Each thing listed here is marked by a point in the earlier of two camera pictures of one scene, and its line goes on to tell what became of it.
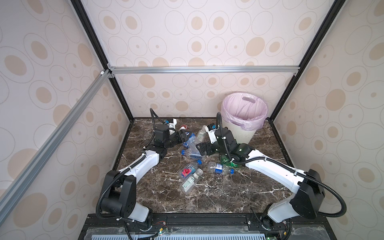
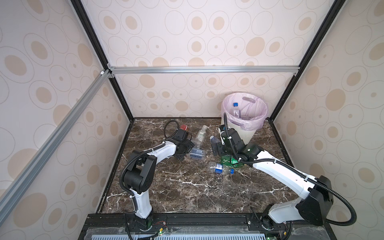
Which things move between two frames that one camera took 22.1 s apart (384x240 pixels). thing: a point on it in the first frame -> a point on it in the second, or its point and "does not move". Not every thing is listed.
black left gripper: (182, 136) -> (189, 145)
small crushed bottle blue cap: (218, 168) does not move
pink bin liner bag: (247, 111) does not move
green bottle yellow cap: (226, 160) does not move
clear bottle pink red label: (188, 170) -> (237, 111)
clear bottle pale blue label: (194, 154) does not move
